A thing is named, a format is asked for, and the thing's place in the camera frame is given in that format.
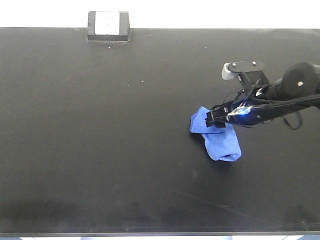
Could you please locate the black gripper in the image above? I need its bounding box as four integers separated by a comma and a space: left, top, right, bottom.
205, 100, 277, 128

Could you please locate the blue microfiber cloth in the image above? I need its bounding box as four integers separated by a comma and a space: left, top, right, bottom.
189, 106, 242, 162

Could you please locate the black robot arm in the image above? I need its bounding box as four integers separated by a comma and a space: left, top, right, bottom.
205, 60, 320, 128

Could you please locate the black white power socket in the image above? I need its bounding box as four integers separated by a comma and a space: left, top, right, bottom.
87, 11, 131, 42

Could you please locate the black braided cable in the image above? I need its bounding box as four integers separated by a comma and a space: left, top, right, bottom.
249, 93, 320, 111

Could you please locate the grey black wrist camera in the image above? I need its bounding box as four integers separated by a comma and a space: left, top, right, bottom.
221, 60, 270, 87

